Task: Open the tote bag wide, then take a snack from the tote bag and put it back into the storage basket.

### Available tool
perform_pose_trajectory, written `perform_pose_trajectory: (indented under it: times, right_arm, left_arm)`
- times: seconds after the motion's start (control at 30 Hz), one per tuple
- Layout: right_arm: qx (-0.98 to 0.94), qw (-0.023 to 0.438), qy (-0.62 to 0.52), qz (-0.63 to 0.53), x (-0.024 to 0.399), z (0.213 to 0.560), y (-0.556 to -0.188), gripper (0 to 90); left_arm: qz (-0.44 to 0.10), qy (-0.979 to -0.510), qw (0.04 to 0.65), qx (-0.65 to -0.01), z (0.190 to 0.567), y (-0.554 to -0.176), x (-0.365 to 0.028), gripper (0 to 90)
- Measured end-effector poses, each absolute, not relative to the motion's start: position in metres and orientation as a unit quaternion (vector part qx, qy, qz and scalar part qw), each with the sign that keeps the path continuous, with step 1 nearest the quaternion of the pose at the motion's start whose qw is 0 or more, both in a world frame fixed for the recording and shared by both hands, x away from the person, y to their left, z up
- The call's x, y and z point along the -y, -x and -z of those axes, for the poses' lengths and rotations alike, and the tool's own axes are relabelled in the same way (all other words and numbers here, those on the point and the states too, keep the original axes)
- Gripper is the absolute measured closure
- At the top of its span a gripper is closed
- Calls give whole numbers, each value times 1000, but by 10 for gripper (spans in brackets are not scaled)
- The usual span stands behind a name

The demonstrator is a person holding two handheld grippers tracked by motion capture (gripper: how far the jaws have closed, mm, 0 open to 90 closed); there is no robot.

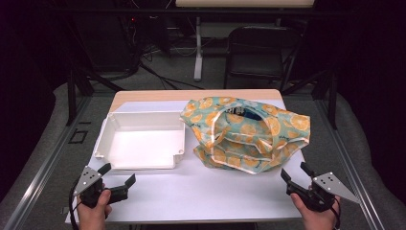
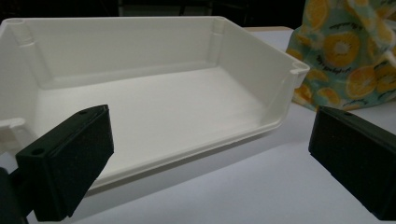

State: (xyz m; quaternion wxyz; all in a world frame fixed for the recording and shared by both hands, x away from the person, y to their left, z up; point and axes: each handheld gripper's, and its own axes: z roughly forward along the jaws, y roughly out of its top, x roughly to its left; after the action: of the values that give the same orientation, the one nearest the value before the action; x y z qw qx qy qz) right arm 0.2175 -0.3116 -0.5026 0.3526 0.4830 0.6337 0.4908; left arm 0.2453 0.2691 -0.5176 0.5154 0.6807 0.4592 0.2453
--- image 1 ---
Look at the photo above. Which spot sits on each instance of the black metal stand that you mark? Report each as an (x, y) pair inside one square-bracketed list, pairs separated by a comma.
[(72, 96), (332, 102)]

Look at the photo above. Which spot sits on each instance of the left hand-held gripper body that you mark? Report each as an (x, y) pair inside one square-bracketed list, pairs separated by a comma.
[(87, 180)]

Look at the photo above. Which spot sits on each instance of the person's left hand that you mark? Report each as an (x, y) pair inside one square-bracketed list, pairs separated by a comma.
[(94, 217)]

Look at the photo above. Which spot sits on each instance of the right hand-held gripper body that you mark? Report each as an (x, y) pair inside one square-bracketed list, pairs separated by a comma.
[(330, 185)]

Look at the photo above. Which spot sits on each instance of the aluminium rail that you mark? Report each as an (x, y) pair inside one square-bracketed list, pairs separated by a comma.
[(351, 166), (48, 166)]

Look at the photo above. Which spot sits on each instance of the black folding chair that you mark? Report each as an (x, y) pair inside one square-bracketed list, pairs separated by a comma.
[(255, 64)]

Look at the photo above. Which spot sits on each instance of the white table leg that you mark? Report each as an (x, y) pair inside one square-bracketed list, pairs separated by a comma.
[(198, 57)]

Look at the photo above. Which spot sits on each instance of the white plastic box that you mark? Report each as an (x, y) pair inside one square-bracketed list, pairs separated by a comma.
[(143, 143)]

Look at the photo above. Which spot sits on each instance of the white table sheet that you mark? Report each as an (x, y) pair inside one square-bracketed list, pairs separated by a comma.
[(191, 195)]

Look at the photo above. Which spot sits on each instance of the orange-print cloth shopping bag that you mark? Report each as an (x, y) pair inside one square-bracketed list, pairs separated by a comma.
[(281, 134)]

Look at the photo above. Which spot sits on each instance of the person's right hand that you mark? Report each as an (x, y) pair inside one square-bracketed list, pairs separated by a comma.
[(319, 220)]

